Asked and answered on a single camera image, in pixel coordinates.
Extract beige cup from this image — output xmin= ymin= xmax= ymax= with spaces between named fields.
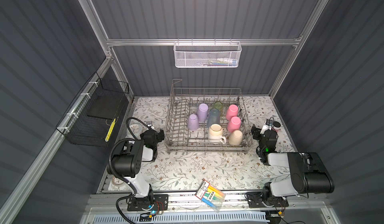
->
xmin=228 ymin=130 xmax=243 ymax=146

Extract pink cup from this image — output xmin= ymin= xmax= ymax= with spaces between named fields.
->
xmin=226 ymin=104 xmax=239 ymax=121
xmin=227 ymin=116 xmax=242 ymax=133

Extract purple cup front row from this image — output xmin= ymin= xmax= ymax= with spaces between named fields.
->
xmin=188 ymin=114 xmax=199 ymax=131

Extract white ceramic mug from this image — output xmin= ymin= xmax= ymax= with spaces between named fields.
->
xmin=208 ymin=124 xmax=227 ymax=144

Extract lilac cup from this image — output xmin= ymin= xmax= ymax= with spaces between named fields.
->
xmin=196 ymin=103 xmax=209 ymax=123

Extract blue translucent cup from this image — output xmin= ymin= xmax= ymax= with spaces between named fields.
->
xmin=207 ymin=108 xmax=221 ymax=129

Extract green translucent cup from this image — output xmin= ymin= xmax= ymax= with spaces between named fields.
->
xmin=213 ymin=101 xmax=224 ymax=112

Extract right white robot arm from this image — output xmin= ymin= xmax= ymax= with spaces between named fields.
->
xmin=251 ymin=123 xmax=335 ymax=208

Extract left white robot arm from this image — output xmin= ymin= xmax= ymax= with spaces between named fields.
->
xmin=107 ymin=129 xmax=165 ymax=210

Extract floral table mat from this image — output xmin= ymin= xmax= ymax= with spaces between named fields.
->
xmin=133 ymin=96 xmax=295 ymax=191

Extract yellow marker pen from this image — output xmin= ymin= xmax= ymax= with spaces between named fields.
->
xmin=105 ymin=118 xmax=117 ymax=142

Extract tape roll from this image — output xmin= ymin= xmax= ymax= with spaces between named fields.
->
xmin=112 ymin=177 xmax=125 ymax=186

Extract highlighter marker pack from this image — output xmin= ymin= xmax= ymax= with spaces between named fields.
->
xmin=195 ymin=179 xmax=226 ymax=212

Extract grey wire dish rack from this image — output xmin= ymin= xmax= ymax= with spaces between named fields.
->
xmin=165 ymin=79 xmax=253 ymax=153

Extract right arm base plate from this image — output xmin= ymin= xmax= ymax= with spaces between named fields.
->
xmin=245 ymin=192 xmax=289 ymax=209

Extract black wire side basket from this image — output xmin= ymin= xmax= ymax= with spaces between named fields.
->
xmin=56 ymin=74 xmax=131 ymax=147

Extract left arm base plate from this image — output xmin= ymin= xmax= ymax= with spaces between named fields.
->
xmin=126 ymin=194 xmax=169 ymax=212

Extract white wire wall basket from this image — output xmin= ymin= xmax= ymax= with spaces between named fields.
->
xmin=173 ymin=42 xmax=242 ymax=68

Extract pens in wall basket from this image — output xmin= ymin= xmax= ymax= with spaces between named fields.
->
xmin=198 ymin=58 xmax=238 ymax=67

